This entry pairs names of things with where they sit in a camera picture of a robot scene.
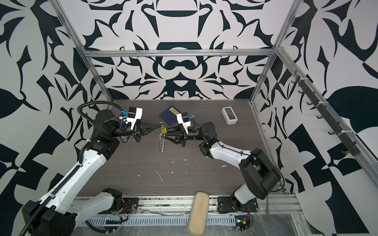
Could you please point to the blue book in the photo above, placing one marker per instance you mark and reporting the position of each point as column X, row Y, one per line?
column 171, row 116

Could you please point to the small circuit board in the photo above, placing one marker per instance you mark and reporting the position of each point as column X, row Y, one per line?
column 243, row 224

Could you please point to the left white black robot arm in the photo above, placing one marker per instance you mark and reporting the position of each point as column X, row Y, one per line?
column 53, row 214

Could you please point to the beige pencil case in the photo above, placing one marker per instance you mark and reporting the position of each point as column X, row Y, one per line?
column 199, row 213

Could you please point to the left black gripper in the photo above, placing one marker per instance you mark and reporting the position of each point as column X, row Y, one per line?
column 140, row 127

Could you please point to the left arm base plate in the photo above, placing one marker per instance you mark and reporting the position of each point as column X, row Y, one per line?
column 127, row 205

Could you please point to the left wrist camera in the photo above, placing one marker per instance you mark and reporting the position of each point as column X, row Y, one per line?
column 130, row 117

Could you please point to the wall hook rack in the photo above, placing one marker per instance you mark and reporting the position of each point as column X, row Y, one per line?
column 328, row 114

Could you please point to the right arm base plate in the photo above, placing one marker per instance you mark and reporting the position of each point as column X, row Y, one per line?
column 229, row 205

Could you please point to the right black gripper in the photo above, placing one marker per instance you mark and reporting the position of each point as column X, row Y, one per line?
column 182, row 138

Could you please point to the white digital clock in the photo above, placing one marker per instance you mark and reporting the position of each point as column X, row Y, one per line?
column 229, row 115

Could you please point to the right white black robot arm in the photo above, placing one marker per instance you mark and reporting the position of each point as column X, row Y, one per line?
column 259, row 173

